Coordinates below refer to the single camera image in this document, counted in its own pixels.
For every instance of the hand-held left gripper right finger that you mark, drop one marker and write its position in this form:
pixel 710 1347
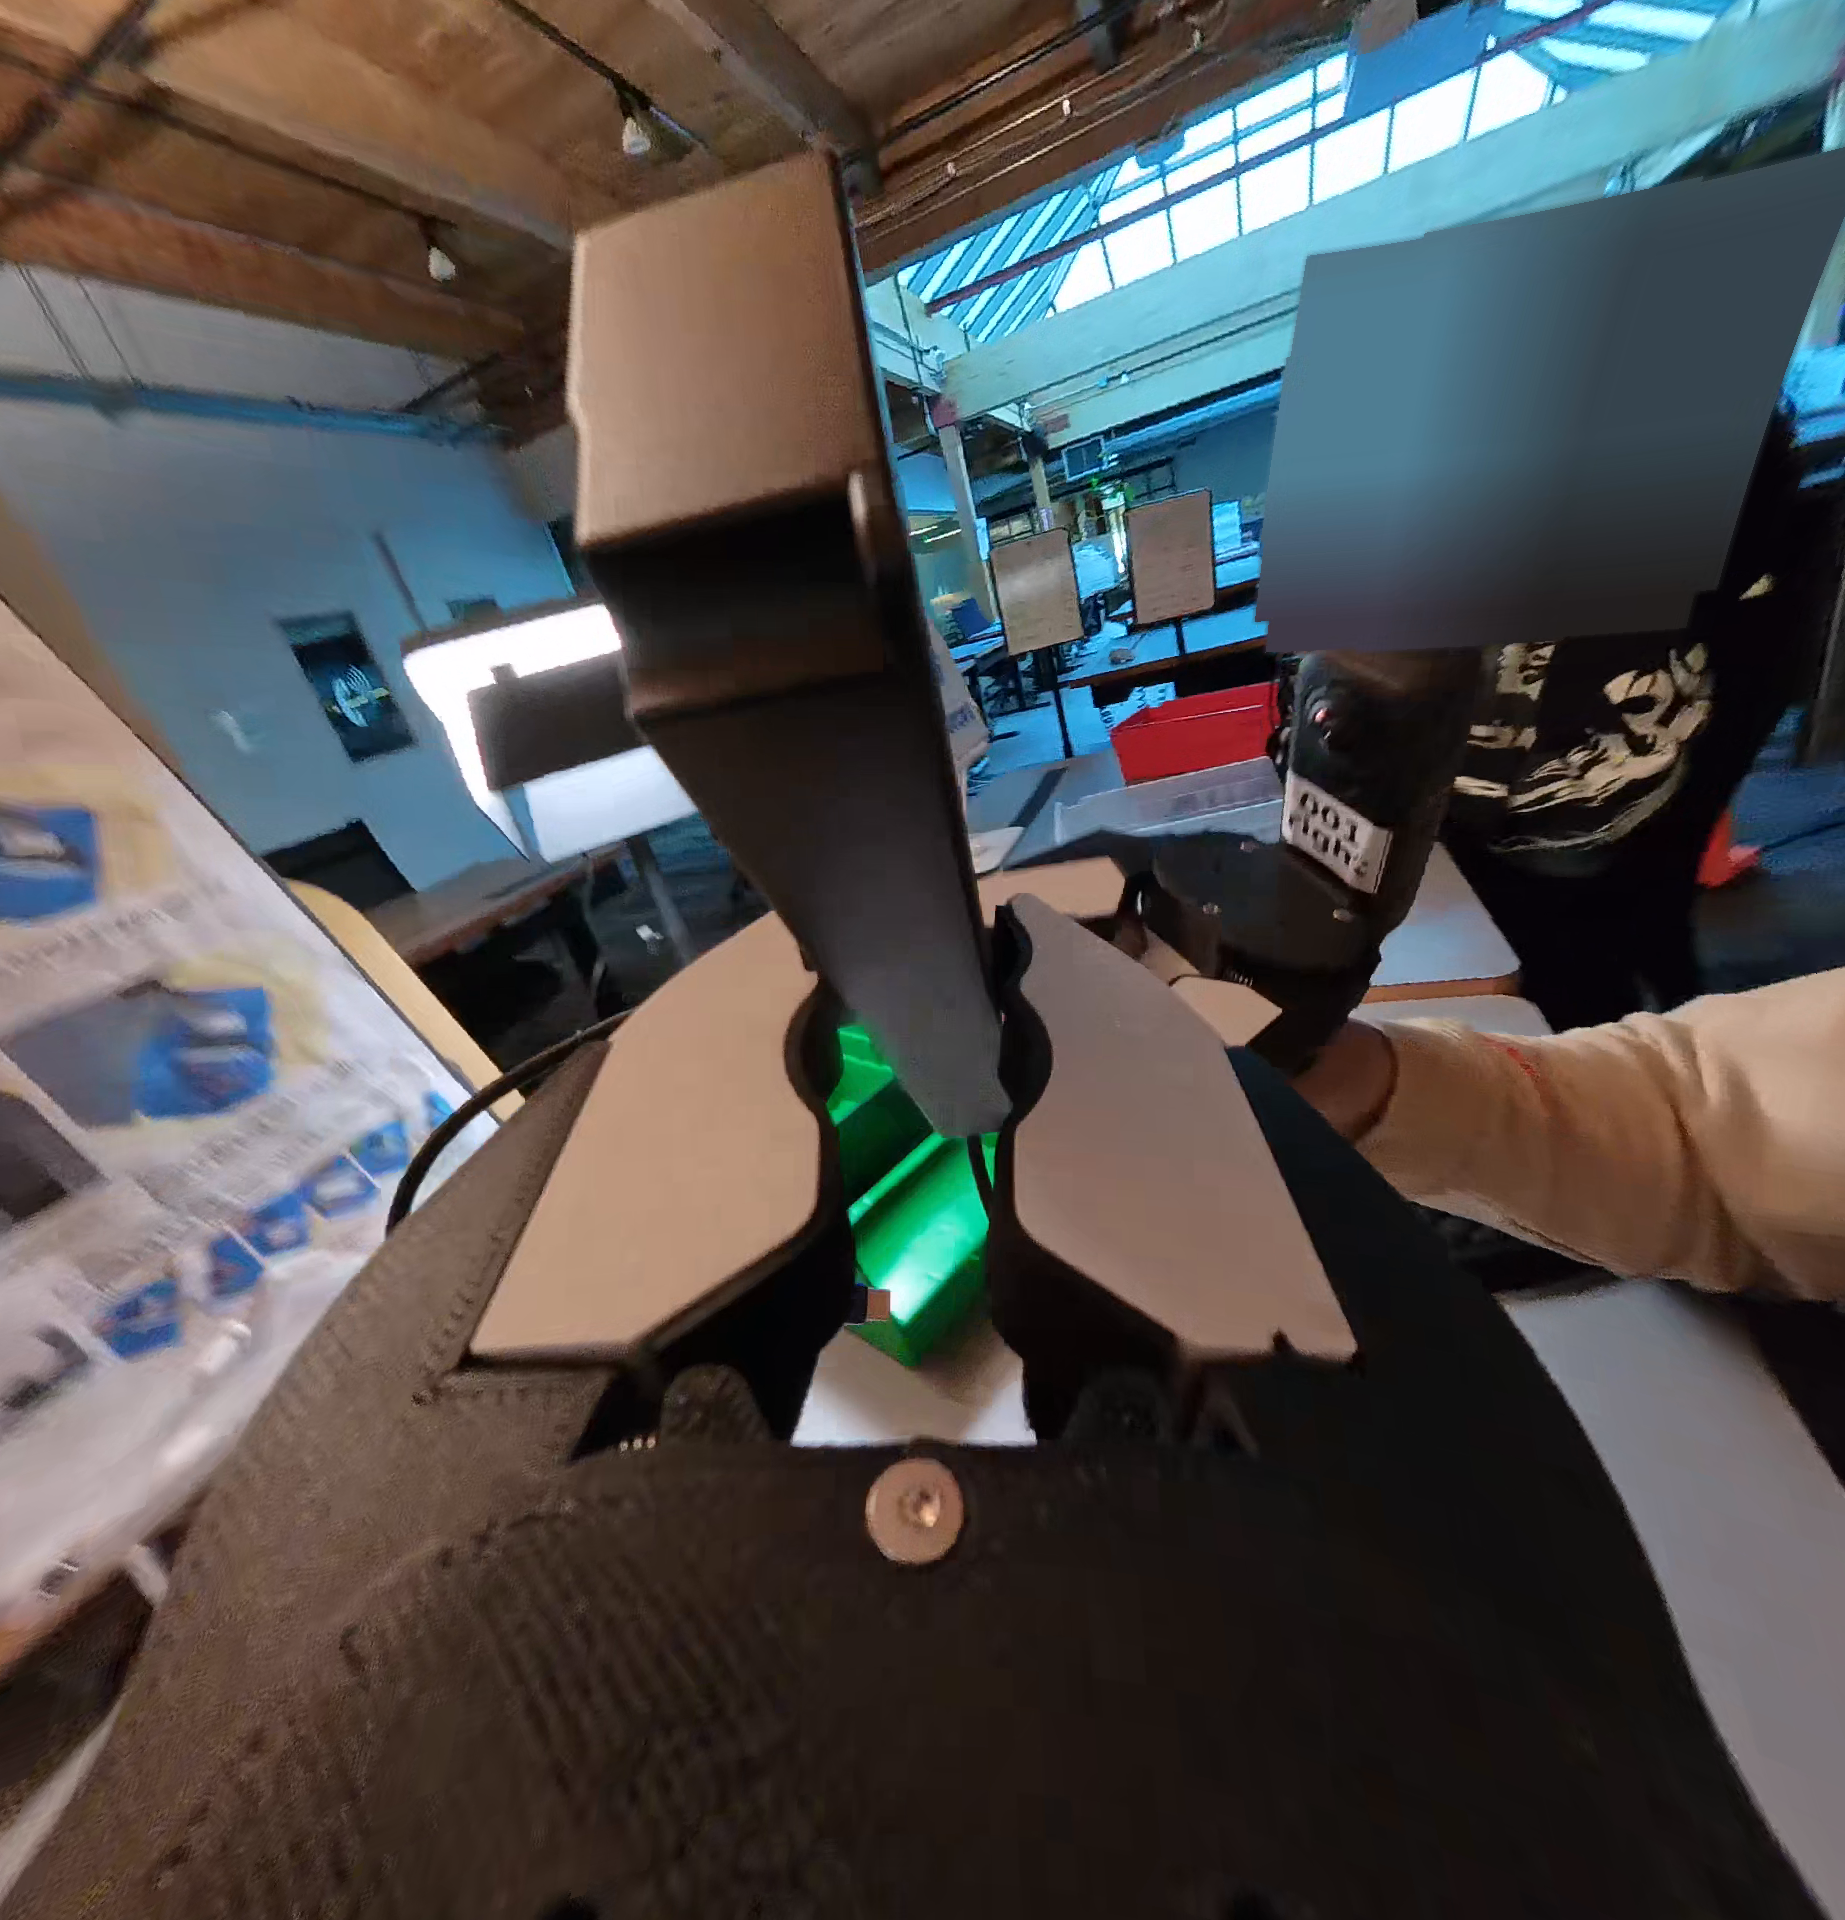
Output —
pixel 1162 1171

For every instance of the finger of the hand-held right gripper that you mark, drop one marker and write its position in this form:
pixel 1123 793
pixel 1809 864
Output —
pixel 1072 888
pixel 1231 1007

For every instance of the dark wall poster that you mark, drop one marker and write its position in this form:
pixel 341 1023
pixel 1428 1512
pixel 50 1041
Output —
pixel 346 690

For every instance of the green plastic bin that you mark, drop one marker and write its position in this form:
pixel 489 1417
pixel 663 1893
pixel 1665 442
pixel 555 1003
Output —
pixel 907 1201

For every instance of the wooden instruction board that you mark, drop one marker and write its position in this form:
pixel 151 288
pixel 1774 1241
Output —
pixel 111 1051

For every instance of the person's right hand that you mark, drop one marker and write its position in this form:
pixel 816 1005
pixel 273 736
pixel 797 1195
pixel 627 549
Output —
pixel 1351 1080

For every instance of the red plastic bin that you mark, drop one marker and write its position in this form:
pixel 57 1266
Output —
pixel 1191 736

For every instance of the clear plastic bin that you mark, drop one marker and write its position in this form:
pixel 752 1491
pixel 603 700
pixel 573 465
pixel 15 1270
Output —
pixel 1162 802

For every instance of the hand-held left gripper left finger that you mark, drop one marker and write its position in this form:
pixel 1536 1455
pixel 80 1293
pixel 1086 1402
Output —
pixel 651 1155

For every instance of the black USB hub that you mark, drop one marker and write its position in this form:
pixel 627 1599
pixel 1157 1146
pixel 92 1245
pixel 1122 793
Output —
pixel 771 600

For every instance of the person's right forearm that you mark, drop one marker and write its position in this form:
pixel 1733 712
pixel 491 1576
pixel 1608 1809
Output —
pixel 1612 1125

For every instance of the white lit panel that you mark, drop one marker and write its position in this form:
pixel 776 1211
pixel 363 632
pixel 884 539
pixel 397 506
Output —
pixel 561 706

